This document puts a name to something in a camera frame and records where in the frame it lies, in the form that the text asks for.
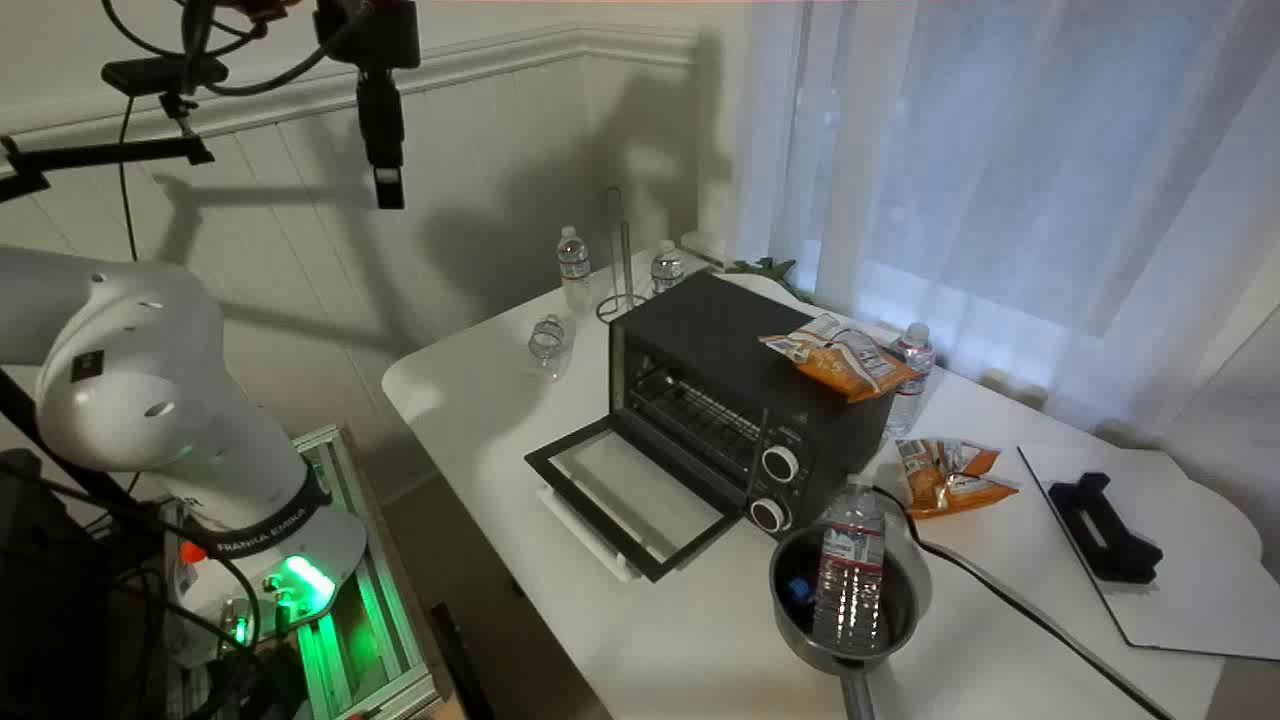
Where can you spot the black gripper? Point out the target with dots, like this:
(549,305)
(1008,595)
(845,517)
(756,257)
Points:
(375,28)

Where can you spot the glass oven door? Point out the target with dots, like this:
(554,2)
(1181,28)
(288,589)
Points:
(625,496)

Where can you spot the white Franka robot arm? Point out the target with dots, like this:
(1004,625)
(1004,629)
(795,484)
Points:
(146,385)

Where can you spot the black toaster oven body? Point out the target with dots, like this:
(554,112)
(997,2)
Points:
(726,372)

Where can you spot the tall clear water bottle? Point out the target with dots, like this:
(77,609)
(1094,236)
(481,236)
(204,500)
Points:
(575,274)

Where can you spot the clear water bottle lying down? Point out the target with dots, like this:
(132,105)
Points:
(549,343)

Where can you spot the small clear water bottle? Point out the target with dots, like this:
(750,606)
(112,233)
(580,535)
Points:
(665,266)

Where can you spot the green plant sprigs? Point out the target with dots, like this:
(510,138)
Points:
(767,270)

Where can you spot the orange snack bag with white label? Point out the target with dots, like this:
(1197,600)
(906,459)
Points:
(840,357)

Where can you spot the black equipment box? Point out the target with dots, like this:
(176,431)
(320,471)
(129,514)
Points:
(55,600)

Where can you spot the clear water bottle with red cap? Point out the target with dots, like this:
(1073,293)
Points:
(914,372)

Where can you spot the small blue object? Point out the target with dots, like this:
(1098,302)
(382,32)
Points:
(803,600)

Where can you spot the white sheer curtain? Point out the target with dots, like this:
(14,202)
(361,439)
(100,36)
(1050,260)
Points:
(1013,173)

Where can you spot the water bottle with red label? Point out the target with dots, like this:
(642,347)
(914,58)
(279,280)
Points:
(850,575)

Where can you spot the crumpled orange snack bag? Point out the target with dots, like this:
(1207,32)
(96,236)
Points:
(946,481)

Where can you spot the grey metal pot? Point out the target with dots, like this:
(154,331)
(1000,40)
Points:
(903,623)

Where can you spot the black clamp-shaped object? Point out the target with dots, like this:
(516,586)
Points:
(1101,525)

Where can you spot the white flat board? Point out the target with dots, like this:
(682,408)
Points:
(1202,562)

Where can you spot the black mounted camera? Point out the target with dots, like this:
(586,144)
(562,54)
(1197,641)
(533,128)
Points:
(162,72)

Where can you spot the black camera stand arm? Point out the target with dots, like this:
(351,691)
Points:
(93,156)

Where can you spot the green-lit metal frame base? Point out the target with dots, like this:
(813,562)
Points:
(364,625)

